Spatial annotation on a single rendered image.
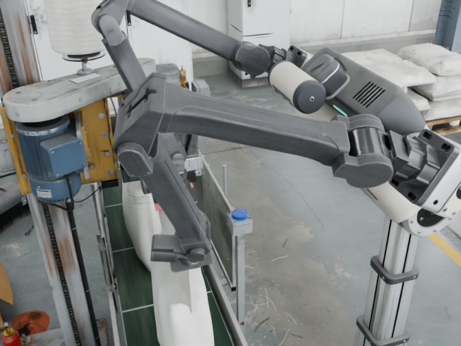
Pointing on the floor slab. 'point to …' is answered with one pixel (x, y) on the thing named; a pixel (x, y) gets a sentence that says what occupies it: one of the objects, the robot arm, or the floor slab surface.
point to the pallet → (444, 128)
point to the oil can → (10, 336)
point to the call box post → (240, 281)
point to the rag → (31, 323)
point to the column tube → (61, 231)
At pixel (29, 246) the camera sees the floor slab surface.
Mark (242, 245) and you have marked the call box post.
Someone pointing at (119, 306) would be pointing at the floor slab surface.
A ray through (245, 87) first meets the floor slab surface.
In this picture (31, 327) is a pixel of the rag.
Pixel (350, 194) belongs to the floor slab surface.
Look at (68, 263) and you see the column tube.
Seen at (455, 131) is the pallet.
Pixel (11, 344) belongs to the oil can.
